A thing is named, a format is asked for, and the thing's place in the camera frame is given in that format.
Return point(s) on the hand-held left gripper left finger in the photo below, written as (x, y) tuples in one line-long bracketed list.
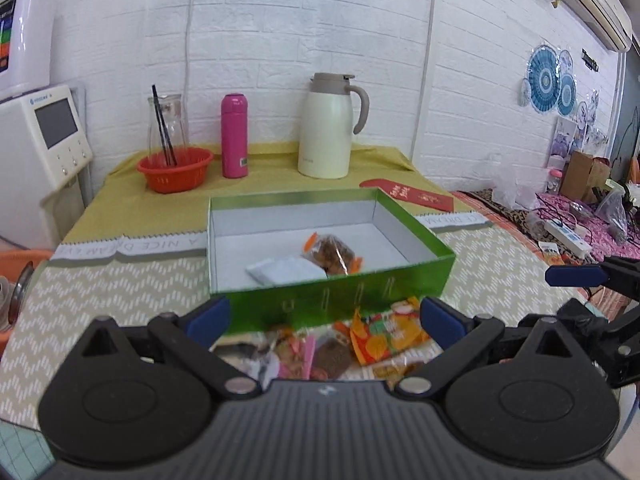
[(210, 317)]

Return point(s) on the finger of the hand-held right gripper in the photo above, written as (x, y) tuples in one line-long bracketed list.
[(617, 340), (575, 275)]

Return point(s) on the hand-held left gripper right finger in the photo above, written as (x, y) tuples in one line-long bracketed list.
[(442, 320)]

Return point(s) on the orange snack packet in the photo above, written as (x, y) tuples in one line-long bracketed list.
[(385, 335)]

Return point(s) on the small orange snack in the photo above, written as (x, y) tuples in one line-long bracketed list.
[(395, 371)]

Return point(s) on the green cardboard box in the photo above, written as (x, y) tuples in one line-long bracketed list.
[(350, 295)]

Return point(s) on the pink snack packet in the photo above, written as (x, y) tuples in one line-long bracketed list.
[(296, 360)]

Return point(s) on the small brown snack packet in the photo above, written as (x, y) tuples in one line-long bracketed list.
[(332, 360)]

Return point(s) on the clear packet of brown snack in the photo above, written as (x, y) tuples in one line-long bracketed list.
[(332, 255)]

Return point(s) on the small printed packet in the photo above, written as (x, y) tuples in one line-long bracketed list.
[(551, 252)]

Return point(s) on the white power strip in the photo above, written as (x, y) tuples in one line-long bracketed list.
[(567, 236)]

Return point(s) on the pink floral bedding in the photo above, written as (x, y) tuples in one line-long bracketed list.
[(600, 230)]

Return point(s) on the clear zip bag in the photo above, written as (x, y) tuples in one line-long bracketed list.
[(612, 215)]

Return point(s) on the white snack packet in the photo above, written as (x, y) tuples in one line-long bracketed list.
[(285, 270)]

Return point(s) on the beige zigzag mat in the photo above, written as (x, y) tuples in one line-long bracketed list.
[(125, 285)]

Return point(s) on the leopard print blanket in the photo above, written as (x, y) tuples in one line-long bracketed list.
[(500, 215)]

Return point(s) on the brown cardboard box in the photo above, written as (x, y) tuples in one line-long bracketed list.
[(580, 175)]

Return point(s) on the pink lid jar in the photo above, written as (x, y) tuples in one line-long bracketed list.
[(555, 175)]

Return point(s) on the clear plastic bag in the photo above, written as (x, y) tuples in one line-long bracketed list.
[(515, 187)]

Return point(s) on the yellow tablecloth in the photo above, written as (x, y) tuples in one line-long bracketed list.
[(150, 215)]

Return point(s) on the red envelope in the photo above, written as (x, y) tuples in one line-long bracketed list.
[(410, 195)]

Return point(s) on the red plastic basket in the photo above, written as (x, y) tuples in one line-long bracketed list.
[(175, 172)]

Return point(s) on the medium blue paper fan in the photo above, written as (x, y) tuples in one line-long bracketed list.
[(566, 95)]

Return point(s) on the pink thermos bottle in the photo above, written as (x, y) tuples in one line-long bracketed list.
[(235, 135)]

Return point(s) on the black straw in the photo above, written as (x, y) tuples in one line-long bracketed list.
[(166, 135), (160, 120)]

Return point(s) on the small white paper fan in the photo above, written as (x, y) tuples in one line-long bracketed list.
[(524, 93), (565, 61)]

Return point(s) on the metal pot lid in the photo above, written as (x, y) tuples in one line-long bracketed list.
[(21, 292)]

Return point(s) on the large blue paper fan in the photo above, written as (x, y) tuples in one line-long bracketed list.
[(543, 77)]

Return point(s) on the glass carafe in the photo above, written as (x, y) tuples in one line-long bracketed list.
[(172, 120)]

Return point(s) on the orange plastic basin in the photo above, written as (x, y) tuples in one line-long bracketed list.
[(15, 260)]

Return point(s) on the cream thermos jug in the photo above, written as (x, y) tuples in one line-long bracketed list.
[(325, 130)]

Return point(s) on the green cutting mat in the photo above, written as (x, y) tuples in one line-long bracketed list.
[(20, 450)]

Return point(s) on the white appliance with screen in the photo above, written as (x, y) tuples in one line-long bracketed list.
[(30, 160)]

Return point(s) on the white air conditioner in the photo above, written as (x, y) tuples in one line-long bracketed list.
[(597, 5)]

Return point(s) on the white water purifier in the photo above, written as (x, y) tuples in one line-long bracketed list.
[(27, 35)]

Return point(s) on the purple wall picture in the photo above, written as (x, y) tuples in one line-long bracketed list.
[(565, 137)]

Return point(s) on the black wall hook rack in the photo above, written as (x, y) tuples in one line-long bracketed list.
[(590, 60)]

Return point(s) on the white wall pipe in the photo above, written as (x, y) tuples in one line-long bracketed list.
[(429, 50)]

